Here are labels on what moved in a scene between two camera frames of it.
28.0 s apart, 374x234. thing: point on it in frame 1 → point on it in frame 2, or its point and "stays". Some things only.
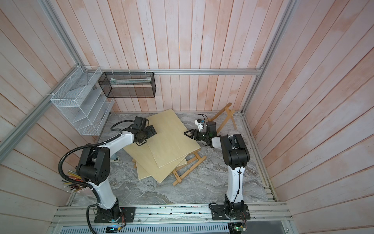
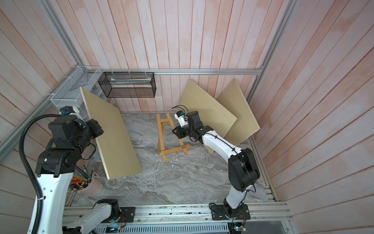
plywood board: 169,143 → 246,125
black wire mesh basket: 128,84 stays
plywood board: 143,155 → 211,113
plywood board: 142,173 → 116,151
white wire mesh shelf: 81,98 stays
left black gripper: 148,128 → 94,124
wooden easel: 175,173 → 161,147
